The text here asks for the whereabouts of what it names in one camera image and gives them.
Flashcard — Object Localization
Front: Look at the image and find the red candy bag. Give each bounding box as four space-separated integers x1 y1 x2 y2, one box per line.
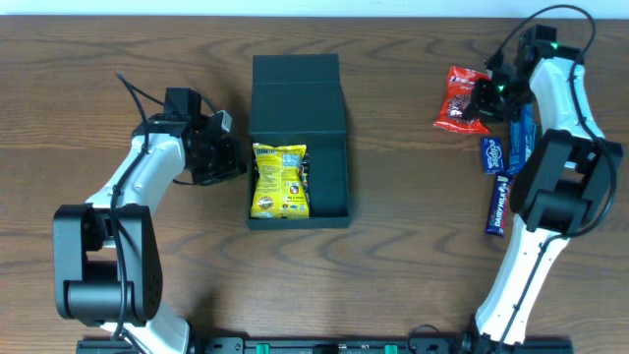
433 66 489 134

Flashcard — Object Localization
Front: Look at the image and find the blue cookie pack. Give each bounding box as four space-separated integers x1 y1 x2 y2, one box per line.
507 103 537 175

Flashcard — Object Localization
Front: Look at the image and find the yellow snack bag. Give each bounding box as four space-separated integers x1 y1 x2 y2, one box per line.
251 143 310 219

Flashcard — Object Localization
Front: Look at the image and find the black box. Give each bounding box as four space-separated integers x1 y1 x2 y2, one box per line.
247 54 350 230

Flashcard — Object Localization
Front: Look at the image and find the Haribo gummy bag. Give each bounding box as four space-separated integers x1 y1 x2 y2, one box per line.
300 153 311 204

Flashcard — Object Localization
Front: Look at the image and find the purple Dairy Milk bar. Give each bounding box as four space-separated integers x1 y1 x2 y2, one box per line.
485 172 512 238

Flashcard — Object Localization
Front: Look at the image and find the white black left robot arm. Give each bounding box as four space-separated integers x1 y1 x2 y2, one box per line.
53 110 245 353

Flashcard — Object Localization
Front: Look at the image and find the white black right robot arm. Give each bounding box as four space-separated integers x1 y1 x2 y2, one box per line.
460 41 623 353

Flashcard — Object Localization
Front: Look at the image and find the blue Eclipse mint pack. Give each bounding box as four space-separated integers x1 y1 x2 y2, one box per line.
481 137 505 174

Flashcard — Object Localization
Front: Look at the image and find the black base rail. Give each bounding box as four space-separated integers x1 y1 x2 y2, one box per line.
75 336 574 354

